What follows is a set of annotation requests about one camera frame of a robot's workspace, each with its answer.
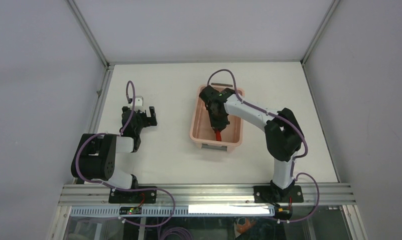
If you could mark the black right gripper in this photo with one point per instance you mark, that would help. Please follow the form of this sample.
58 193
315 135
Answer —
217 125

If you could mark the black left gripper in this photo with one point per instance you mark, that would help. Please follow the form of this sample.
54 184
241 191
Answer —
148 121

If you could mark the red handled screwdriver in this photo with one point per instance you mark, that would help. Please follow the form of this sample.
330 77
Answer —
218 136

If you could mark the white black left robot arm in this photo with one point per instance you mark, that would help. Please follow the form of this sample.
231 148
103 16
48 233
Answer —
95 157

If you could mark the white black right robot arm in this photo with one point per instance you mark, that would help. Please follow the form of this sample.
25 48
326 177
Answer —
282 132

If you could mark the pink plastic bin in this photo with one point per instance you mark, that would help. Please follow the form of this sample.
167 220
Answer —
204 136

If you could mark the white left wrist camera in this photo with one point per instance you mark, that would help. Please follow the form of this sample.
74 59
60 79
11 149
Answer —
137 103

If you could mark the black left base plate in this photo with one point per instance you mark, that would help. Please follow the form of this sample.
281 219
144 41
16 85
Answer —
142 195

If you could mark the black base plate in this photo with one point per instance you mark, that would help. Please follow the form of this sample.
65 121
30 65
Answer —
142 195
267 194

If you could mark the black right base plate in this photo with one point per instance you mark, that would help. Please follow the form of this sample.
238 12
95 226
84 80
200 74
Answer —
267 194

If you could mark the white slotted cable duct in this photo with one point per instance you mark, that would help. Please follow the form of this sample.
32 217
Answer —
177 211

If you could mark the aluminium front rail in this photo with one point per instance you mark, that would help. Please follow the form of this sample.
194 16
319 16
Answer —
326 194

